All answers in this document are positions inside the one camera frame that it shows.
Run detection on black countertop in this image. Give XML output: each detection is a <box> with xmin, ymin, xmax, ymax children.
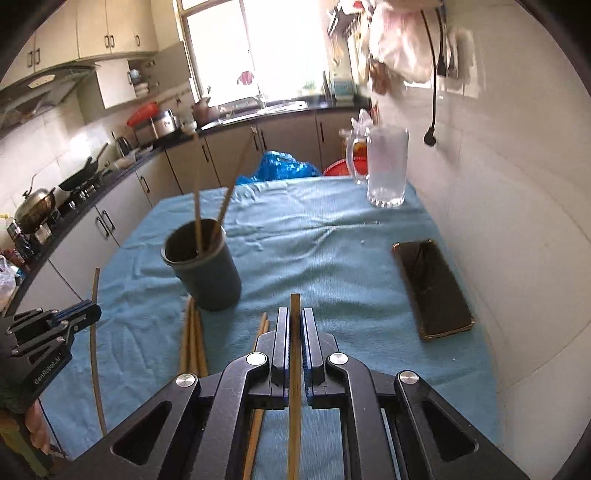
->
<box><xmin>0</xmin><ymin>99</ymin><xmax>372</xmax><ymax>315</ymax></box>

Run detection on lower kitchen cabinets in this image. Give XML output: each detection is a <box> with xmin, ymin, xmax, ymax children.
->
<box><xmin>0</xmin><ymin>111</ymin><xmax>371</xmax><ymax>317</ymax></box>

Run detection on white plastic bag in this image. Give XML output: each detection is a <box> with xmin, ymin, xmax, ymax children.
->
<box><xmin>0</xmin><ymin>254</ymin><xmax>20</xmax><ymax>303</ymax></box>

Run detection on person's left hand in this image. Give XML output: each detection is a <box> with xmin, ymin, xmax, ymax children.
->
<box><xmin>25</xmin><ymin>401</ymin><xmax>52</xmax><ymax>456</ymax></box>

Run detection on gas stove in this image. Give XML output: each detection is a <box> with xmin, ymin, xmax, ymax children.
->
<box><xmin>54</xmin><ymin>178</ymin><xmax>108</xmax><ymax>219</ymax></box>

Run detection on pink plastic bag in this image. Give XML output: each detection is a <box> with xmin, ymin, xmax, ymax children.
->
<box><xmin>367</xmin><ymin>0</ymin><xmax>445</xmax><ymax>85</ymax></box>

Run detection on black power cable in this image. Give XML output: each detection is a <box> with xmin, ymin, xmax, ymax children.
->
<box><xmin>419</xmin><ymin>9</ymin><xmax>440</xmax><ymax>149</ymax></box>

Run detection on blue plastic bag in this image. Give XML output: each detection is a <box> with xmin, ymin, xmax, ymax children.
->
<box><xmin>236</xmin><ymin>150</ymin><xmax>322</xmax><ymax>186</ymax></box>

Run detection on glass mug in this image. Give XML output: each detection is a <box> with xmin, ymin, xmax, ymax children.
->
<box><xmin>346</xmin><ymin>127</ymin><xmax>411</xmax><ymax>209</ymax></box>

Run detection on kitchen window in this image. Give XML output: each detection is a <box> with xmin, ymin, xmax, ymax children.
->
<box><xmin>178</xmin><ymin>0</ymin><xmax>334</xmax><ymax>110</ymax></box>

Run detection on kitchen cabinets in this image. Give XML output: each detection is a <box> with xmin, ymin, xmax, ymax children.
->
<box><xmin>0</xmin><ymin>111</ymin><xmax>371</xmax><ymax>317</ymax></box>
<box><xmin>0</xmin><ymin>0</ymin><xmax>160</xmax><ymax>89</ymax></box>

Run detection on wooden chopstick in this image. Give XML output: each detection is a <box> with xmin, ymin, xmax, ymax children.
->
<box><xmin>245</xmin><ymin>318</ymin><xmax>271</xmax><ymax>480</ymax></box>
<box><xmin>187</xmin><ymin>305</ymin><xmax>201</xmax><ymax>376</ymax></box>
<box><xmin>290</xmin><ymin>294</ymin><xmax>304</xmax><ymax>480</ymax></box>
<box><xmin>240</xmin><ymin>313</ymin><xmax>268</xmax><ymax>480</ymax></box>
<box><xmin>194</xmin><ymin>307</ymin><xmax>210</xmax><ymax>376</ymax></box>
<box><xmin>178</xmin><ymin>298</ymin><xmax>194</xmax><ymax>376</ymax></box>
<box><xmin>192</xmin><ymin>131</ymin><xmax>204</xmax><ymax>256</ymax></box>
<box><xmin>90</xmin><ymin>268</ymin><xmax>108</xmax><ymax>437</ymax></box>
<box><xmin>215</xmin><ymin>129</ymin><xmax>256</xmax><ymax>228</ymax></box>

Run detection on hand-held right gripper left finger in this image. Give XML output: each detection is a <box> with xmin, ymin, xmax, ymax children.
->
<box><xmin>60</xmin><ymin>307</ymin><xmax>293</xmax><ymax>480</ymax></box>

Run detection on black wok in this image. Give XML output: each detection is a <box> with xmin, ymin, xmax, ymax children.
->
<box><xmin>58</xmin><ymin>157</ymin><xmax>100</xmax><ymax>193</ymax></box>

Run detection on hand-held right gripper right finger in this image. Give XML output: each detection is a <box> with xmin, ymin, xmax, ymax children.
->
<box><xmin>301</xmin><ymin>307</ymin><xmax>531</xmax><ymax>480</ymax></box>

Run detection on dark grey chopstick holder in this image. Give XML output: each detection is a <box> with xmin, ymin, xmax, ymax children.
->
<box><xmin>161</xmin><ymin>219</ymin><xmax>243</xmax><ymax>312</ymax></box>

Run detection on hanging kitchen utensils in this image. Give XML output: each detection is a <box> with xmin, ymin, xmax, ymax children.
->
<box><xmin>327</xmin><ymin>8</ymin><xmax>371</xmax><ymax>66</ymax></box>

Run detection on open white cabinet door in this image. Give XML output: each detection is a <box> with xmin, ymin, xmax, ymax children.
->
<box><xmin>95</xmin><ymin>58</ymin><xmax>158</xmax><ymax>110</ymax></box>

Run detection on steel pot with lid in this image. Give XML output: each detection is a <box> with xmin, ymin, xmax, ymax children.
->
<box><xmin>14</xmin><ymin>187</ymin><xmax>59</xmax><ymax>232</ymax></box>

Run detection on white wall outlet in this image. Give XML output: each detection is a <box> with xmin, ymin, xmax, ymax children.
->
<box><xmin>436</xmin><ymin>27</ymin><xmax>477</xmax><ymax>99</ymax></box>

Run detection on red basin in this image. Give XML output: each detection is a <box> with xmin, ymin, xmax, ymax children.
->
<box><xmin>322</xmin><ymin>158</ymin><xmax>359</xmax><ymax>178</ymax></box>

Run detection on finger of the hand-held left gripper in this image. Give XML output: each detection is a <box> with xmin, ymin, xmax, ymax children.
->
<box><xmin>6</xmin><ymin>299</ymin><xmax>98</xmax><ymax>336</ymax></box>
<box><xmin>11</xmin><ymin>304</ymin><xmax>103</xmax><ymax>359</ymax></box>

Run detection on steel cooking container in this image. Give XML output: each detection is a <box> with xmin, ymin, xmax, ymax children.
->
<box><xmin>134</xmin><ymin>110</ymin><xmax>181</xmax><ymax>144</ymax></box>

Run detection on red lid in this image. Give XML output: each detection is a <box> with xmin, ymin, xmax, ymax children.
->
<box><xmin>127</xmin><ymin>102</ymin><xmax>160</xmax><ymax>128</ymax></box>

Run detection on black smartphone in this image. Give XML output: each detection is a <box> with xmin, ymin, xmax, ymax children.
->
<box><xmin>392</xmin><ymin>239</ymin><xmax>476</xmax><ymax>342</ymax></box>

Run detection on range hood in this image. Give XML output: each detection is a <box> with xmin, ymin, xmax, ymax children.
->
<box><xmin>0</xmin><ymin>65</ymin><xmax>96</xmax><ymax>136</ymax></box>

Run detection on upper kitchen cabinets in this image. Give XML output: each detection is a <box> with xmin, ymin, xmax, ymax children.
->
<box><xmin>0</xmin><ymin>0</ymin><xmax>160</xmax><ymax>89</ymax></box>

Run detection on blue towel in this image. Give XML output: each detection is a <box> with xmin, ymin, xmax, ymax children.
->
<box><xmin>39</xmin><ymin>175</ymin><xmax>502</xmax><ymax>480</ymax></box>

